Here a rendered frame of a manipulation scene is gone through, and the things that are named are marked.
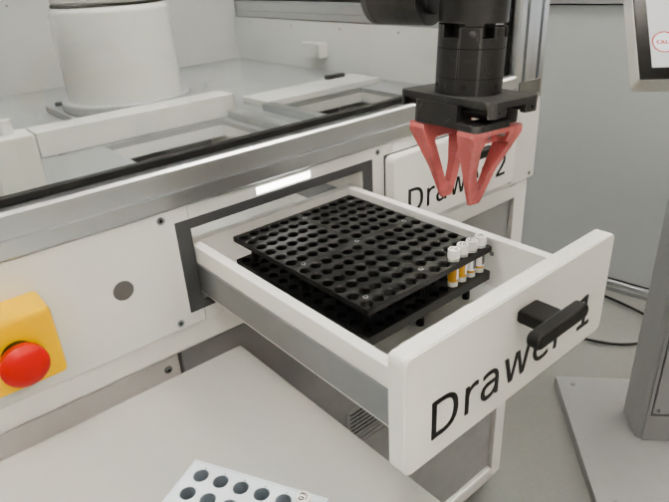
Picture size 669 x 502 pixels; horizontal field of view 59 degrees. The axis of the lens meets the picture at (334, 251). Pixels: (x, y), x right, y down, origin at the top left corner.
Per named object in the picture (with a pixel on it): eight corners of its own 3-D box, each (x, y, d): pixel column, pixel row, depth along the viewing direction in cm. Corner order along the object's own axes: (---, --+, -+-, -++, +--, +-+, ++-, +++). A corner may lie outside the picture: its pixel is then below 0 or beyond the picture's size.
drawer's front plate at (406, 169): (513, 180, 101) (519, 117, 96) (394, 232, 85) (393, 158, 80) (504, 178, 102) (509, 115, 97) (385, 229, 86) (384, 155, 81)
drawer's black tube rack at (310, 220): (488, 299, 64) (492, 245, 61) (369, 370, 54) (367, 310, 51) (350, 239, 79) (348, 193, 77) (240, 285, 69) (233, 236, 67)
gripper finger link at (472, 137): (469, 219, 51) (478, 109, 47) (408, 198, 56) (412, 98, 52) (516, 201, 55) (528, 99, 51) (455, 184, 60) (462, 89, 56)
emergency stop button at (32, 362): (58, 377, 52) (46, 341, 50) (9, 398, 50) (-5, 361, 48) (47, 363, 54) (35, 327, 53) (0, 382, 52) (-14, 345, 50)
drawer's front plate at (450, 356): (598, 328, 61) (615, 231, 56) (404, 480, 45) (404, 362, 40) (582, 321, 62) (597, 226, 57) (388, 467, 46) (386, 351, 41)
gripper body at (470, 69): (491, 127, 47) (501, 27, 44) (398, 109, 54) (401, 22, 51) (538, 116, 50) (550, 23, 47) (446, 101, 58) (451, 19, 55)
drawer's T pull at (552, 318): (588, 316, 49) (590, 302, 48) (538, 354, 45) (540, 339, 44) (550, 300, 51) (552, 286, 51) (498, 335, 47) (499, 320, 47)
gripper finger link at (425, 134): (463, 217, 51) (472, 108, 47) (403, 197, 56) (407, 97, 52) (510, 200, 55) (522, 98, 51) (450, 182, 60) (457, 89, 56)
